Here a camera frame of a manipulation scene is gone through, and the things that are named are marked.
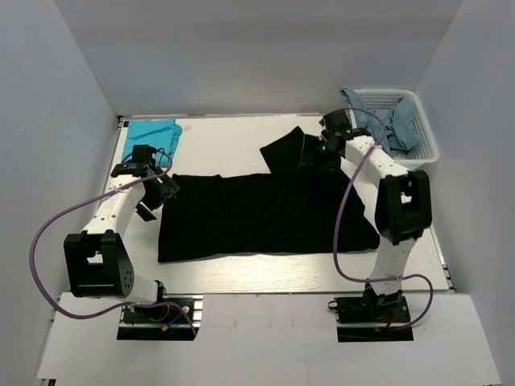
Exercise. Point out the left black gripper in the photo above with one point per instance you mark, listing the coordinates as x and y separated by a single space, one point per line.
168 188

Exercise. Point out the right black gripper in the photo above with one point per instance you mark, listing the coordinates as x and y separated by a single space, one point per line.
313 144

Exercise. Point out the black t-shirt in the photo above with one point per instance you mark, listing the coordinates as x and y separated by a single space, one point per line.
286 211

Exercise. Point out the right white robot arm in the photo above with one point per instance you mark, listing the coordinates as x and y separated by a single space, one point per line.
402 210

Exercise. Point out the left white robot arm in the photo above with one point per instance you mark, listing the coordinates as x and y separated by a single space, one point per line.
97 261

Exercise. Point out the crumpled grey-blue t-shirt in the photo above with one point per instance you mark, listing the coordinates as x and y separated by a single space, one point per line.
400 137

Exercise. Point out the folded turquoise t-shirt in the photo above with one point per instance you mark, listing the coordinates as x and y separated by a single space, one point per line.
156 133

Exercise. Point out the white plastic basket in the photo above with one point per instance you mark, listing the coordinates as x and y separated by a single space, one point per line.
385 98

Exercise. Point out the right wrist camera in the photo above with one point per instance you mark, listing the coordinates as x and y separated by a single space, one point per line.
336 122

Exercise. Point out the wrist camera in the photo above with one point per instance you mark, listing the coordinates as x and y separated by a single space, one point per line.
141 162
336 122

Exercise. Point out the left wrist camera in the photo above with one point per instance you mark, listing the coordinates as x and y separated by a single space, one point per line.
141 162

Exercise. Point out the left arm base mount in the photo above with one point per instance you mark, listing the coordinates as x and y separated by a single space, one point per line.
164 323

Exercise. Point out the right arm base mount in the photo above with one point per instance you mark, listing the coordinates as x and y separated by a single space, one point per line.
356 322

